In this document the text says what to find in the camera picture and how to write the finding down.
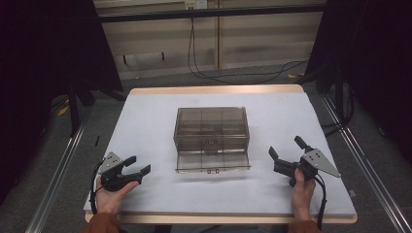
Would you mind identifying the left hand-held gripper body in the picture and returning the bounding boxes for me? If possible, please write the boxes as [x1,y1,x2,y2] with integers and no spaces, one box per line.
[98,151,144,192]

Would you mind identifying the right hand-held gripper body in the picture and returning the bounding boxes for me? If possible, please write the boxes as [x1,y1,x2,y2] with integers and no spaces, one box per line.
[273,148,342,188]

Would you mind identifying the smoky transparent plastic drawer box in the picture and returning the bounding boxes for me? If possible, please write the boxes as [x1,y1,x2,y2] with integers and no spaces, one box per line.
[172,106,251,153]

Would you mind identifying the person's left hand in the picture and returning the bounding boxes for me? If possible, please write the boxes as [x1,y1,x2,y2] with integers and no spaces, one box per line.
[94,176,141,216]

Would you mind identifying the person's right hand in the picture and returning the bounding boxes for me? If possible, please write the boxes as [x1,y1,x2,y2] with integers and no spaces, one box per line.
[290,167,317,223]

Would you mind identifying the white table mat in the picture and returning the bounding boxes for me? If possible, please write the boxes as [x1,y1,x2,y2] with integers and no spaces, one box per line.
[83,91,358,218]

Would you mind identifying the black metal stand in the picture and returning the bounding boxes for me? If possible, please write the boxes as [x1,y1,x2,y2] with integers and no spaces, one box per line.
[67,76,82,138]

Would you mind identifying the light wooden table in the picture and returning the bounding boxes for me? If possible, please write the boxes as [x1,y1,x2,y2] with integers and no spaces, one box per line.
[84,83,359,225]

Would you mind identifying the black curtain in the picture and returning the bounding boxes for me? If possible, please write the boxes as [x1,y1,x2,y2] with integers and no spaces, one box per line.
[303,0,412,166]
[0,0,124,207]

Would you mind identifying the black horizontal bar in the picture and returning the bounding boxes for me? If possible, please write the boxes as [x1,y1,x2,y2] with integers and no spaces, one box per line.
[97,4,326,23]

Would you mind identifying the left hand-held gripper black cable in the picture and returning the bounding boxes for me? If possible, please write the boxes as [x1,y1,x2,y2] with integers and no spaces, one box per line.
[89,159,105,216]

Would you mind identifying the hand-held gripper black cable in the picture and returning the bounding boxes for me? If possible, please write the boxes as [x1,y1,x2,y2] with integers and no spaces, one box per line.
[313,174,328,231]
[89,159,105,216]

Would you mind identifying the right hand-held gripper black cable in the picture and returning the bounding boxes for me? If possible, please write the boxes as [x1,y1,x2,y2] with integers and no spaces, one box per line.
[313,174,328,231]

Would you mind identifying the black stand cable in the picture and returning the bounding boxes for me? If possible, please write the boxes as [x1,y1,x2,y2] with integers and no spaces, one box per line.
[323,82,357,138]

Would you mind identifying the metal floor rail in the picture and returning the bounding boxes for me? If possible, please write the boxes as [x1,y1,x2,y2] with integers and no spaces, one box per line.
[24,120,89,233]
[320,92,412,233]

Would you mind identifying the black floor cable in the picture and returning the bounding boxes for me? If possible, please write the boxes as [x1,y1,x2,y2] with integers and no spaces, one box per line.
[187,17,309,85]

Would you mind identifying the white wall socket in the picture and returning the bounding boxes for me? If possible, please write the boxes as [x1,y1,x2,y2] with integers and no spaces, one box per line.
[184,0,209,11]

